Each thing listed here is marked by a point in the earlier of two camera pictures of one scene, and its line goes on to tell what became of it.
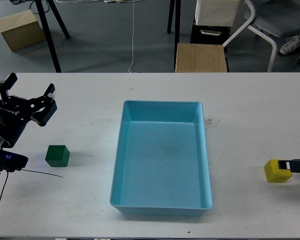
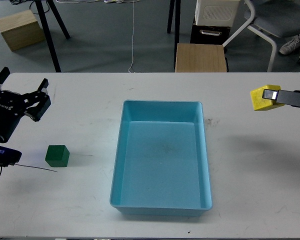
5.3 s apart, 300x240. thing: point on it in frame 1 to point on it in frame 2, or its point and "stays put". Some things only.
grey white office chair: [282, 18] stays put
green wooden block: [57, 156] stays put
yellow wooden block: [274, 174] to [260, 103]
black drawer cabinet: [209, 34] stays put
